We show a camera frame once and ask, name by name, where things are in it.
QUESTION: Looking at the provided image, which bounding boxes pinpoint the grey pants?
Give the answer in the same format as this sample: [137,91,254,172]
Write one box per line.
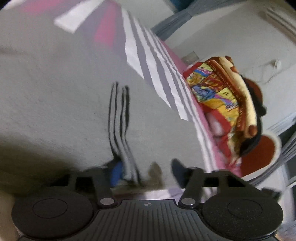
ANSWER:
[1,3,207,193]

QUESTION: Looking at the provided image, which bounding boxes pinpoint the white pillow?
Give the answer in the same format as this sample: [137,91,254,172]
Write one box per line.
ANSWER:
[206,113,229,143]

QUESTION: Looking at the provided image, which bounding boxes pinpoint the colourful folded quilt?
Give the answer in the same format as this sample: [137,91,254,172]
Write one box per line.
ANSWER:
[183,62,240,166]

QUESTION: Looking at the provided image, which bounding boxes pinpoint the red white headboard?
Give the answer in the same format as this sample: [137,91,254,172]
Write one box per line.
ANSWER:
[239,78,281,181]

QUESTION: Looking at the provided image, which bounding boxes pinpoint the cream brown folded blanket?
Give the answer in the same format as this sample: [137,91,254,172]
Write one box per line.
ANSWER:
[205,56,258,138]

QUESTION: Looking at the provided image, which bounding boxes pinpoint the black garment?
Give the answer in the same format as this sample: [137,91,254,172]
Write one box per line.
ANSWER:
[238,75,268,157]

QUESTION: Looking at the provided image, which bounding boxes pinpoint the striped pink purple bed sheet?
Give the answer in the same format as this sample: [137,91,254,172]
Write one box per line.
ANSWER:
[4,0,242,178]

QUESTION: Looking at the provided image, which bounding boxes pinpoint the right grey curtain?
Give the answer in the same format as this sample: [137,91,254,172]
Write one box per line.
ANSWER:
[152,0,240,41]

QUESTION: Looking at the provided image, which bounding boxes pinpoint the wall socket plate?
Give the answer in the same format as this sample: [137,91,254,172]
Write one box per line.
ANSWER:
[182,51,200,65]

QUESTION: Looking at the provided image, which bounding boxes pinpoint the white wall plug with cable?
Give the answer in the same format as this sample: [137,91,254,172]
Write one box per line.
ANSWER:
[244,58,281,85]

